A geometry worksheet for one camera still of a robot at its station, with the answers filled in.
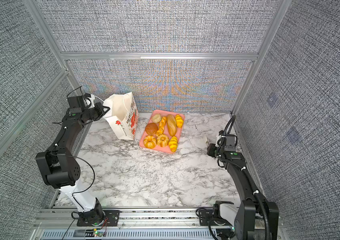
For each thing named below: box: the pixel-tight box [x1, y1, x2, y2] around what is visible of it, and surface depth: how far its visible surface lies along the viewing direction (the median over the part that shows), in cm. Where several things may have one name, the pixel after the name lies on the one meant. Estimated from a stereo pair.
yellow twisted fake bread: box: [156, 116, 167, 137], surface depth 111 cm
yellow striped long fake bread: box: [168, 136, 178, 152], surface depth 99 cm
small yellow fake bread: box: [156, 134, 170, 148], surface depth 102 cm
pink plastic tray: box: [139, 109, 185, 154], surface depth 106 cm
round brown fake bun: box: [145, 122, 159, 135], surface depth 106 cm
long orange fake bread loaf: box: [166, 114, 177, 137], surface depth 109 cm
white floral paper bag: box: [103, 92, 140, 141], surface depth 89 cm
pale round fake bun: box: [151, 113, 162, 124], surface depth 112 cm
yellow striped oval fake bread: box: [175, 114, 184, 128], surface depth 112 cm
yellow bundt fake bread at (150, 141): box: [143, 135, 157, 149], surface depth 100 cm
